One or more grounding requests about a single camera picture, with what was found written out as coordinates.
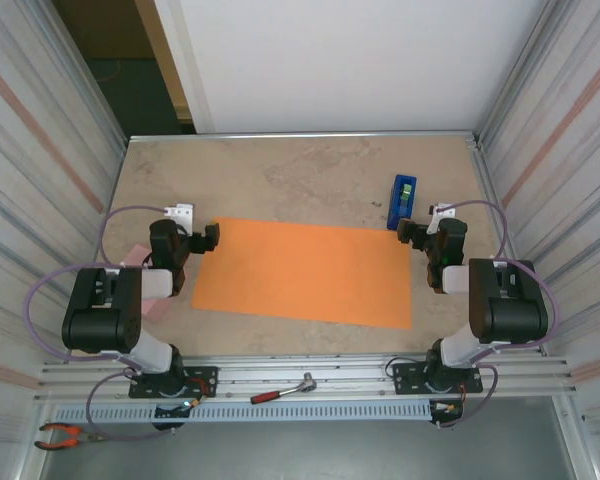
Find black electronics box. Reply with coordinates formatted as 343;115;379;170
152;402;191;431
429;399;464;427

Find blue tape dispenser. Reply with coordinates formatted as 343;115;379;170
387;173;419;232

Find striped translucent side panel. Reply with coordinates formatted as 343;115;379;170
479;0;600;431
0;0;129;451

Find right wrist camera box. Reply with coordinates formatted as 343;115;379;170
427;202;456;236

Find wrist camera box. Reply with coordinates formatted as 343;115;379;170
427;202;456;236
162;203;195;229

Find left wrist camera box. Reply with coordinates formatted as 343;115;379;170
162;203;195;229

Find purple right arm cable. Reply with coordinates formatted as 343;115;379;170
432;198;561;430

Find aluminium side rail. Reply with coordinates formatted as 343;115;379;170
467;132;549;357

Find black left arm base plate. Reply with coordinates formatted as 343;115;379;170
128;366;219;400

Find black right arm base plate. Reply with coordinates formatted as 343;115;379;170
392;360;484;396

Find thin aluminium table edge rail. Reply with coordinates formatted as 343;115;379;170
128;130;481;142

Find wide aluminium mounting rail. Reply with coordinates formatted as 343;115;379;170
33;352;579;404

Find red wire with yellow connector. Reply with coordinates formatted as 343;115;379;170
182;379;216;409
437;382;469;414

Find red-handled ratchet wrench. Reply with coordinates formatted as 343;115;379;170
249;372;319;405

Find grey slotted cable duct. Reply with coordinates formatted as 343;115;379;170
53;399;434;425

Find aluminium frame post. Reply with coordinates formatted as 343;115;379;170
477;0;574;139
27;0;131;151

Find thin orange floor cable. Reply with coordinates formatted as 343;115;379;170
97;58;121;84

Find orange-handled pliers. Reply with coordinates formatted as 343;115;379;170
33;422;116;451

